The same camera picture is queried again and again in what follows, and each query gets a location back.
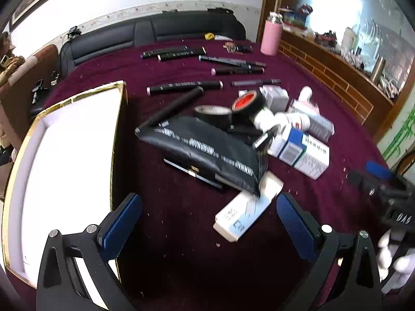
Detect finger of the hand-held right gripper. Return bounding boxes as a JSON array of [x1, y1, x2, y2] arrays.
[[348, 169, 391, 201], [365, 160, 415, 189]]

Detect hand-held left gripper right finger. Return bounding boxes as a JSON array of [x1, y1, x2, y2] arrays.
[[276, 193, 383, 311]]

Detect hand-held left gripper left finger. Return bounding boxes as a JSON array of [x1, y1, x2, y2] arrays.
[[36, 193, 143, 311]]

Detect white gift box gold edge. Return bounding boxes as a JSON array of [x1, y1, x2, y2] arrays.
[[2, 80, 128, 310]]

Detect black printed pouch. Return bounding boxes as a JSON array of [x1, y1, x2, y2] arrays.
[[134, 116, 269, 198]]

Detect person's right hand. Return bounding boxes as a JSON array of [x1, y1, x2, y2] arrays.
[[377, 230, 415, 277]]

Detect maroon velvet tablecloth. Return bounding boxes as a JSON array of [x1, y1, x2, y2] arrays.
[[42, 40, 399, 311]]

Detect blue white medicine box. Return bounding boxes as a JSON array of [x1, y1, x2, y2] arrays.
[[268, 127, 330, 181]]

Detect white box pink print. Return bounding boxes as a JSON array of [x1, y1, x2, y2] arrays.
[[288, 100, 335, 137]]

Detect white medicine bottle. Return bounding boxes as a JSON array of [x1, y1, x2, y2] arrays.
[[279, 112, 312, 134], [254, 109, 284, 132]]

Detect black flat case gold clasp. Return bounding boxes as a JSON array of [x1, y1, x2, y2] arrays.
[[163, 158, 224, 192]]

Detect steel flask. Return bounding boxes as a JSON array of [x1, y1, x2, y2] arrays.
[[371, 56, 385, 83]]

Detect wooden lattice counter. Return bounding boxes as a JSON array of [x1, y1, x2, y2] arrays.
[[259, 0, 403, 137]]

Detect white grey medicine box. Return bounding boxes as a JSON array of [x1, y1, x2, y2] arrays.
[[260, 85, 290, 111]]

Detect black tape roll red core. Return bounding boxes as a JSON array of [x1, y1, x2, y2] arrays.
[[231, 90, 268, 121]]

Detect black tube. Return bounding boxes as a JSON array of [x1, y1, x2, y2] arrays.
[[139, 87, 204, 132]]

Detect red toy car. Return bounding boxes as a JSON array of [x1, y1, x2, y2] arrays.
[[314, 31, 338, 45]]

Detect black marker pale caps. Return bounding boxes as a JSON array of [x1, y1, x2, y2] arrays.
[[147, 81, 224, 96]]

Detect black handheld gimbal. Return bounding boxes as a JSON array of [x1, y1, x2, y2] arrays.
[[30, 79, 49, 105]]

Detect etched glass panel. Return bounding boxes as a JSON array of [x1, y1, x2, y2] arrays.
[[292, 0, 415, 98]]

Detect pink thermos bottle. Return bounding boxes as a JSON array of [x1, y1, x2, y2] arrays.
[[260, 12, 284, 56]]

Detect colourful boxes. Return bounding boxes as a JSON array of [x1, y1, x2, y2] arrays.
[[279, 5, 312, 28]]

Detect silver pen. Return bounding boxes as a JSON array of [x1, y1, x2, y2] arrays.
[[199, 56, 266, 68]]

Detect black key case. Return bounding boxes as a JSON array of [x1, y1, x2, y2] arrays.
[[224, 42, 254, 54]]

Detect brown wooden chair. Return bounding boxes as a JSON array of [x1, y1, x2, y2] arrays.
[[10, 44, 60, 88]]

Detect pair of black pens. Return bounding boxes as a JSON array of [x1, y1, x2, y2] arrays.
[[158, 48, 207, 61]]

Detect black leather sofa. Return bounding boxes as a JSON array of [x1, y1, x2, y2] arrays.
[[58, 8, 247, 75]]

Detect bamboo wall painting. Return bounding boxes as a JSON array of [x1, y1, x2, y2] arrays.
[[378, 104, 415, 166]]

